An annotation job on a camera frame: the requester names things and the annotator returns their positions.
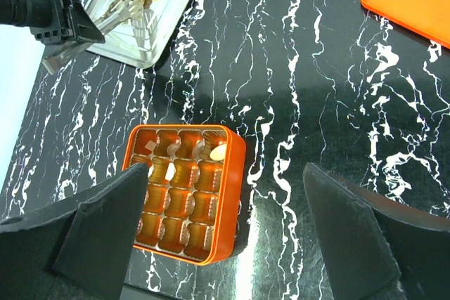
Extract dark round chocolate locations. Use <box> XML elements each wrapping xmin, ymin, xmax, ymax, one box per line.
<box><xmin>167</xmin><ymin>143</ymin><xmax>181</xmax><ymax>157</ymax></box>

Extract orange chocolate box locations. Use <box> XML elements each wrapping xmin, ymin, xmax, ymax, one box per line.
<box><xmin>122</xmin><ymin>124</ymin><xmax>247</xmax><ymax>266</ymax></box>

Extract white chocolate piece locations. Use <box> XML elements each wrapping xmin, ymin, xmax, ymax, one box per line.
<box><xmin>165</xmin><ymin>163</ymin><xmax>176</xmax><ymax>181</ymax></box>

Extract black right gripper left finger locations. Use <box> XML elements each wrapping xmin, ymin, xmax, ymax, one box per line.
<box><xmin>1</xmin><ymin>164</ymin><xmax>148</xmax><ymax>299</ymax></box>

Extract dark shell chocolate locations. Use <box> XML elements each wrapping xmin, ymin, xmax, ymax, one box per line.
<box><xmin>192</xmin><ymin>141</ymin><xmax>205</xmax><ymax>159</ymax></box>

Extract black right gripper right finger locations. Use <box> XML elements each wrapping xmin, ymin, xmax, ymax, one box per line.
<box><xmin>303</xmin><ymin>163</ymin><xmax>449</xmax><ymax>299</ymax></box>

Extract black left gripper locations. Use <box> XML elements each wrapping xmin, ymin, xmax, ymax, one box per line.
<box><xmin>1</xmin><ymin>0</ymin><xmax>105</xmax><ymax>46</ymax></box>

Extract white oval chocolate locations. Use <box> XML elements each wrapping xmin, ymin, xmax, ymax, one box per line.
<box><xmin>210</xmin><ymin>143</ymin><xmax>227</xmax><ymax>161</ymax></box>

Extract silver metal tongs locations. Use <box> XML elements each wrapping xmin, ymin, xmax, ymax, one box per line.
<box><xmin>41</xmin><ymin>0</ymin><xmax>153</xmax><ymax>74</ymax></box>

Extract dark square chocolate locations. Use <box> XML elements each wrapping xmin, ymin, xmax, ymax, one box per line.
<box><xmin>145</xmin><ymin>140</ymin><xmax>158</xmax><ymax>152</ymax></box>

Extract white chocolate on tray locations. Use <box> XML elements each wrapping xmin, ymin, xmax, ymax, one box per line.
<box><xmin>148</xmin><ymin>166</ymin><xmax>154</xmax><ymax>178</ymax></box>

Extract silver metal tray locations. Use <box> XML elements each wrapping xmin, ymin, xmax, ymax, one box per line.
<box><xmin>85</xmin><ymin>0</ymin><xmax>190</xmax><ymax>69</ymax></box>

